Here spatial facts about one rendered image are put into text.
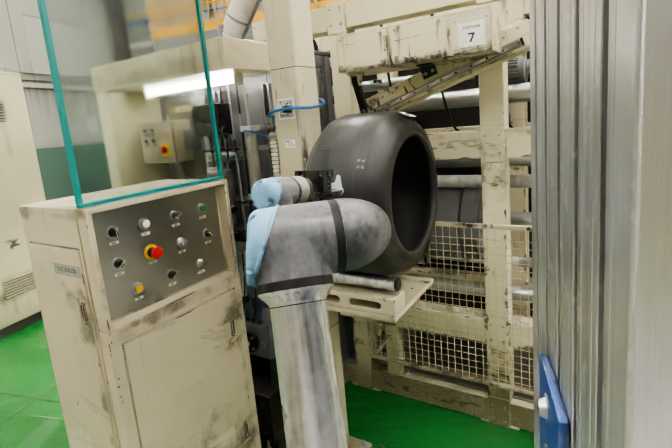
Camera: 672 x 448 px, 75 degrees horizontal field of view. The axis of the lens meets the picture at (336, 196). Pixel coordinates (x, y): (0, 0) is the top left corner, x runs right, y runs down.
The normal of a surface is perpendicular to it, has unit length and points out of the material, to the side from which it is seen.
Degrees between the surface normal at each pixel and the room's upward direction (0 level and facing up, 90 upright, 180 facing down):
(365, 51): 90
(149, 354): 90
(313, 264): 69
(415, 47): 90
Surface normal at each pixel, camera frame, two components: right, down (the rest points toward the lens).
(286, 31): -0.52, 0.19
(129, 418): 0.85, 0.02
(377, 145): 0.25, -0.40
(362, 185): -0.29, -0.08
